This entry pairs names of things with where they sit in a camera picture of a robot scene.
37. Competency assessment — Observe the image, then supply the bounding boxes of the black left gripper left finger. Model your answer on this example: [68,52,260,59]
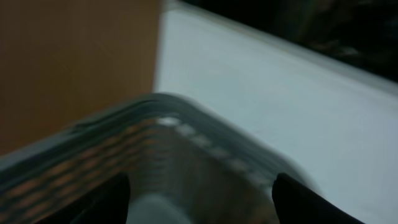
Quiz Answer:
[37,173,131,224]

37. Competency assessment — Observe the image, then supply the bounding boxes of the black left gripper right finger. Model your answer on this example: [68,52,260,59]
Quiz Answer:
[272,173,363,224]

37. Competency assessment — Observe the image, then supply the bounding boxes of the grey plastic mesh basket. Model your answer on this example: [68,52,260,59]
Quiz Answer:
[1,93,313,223]

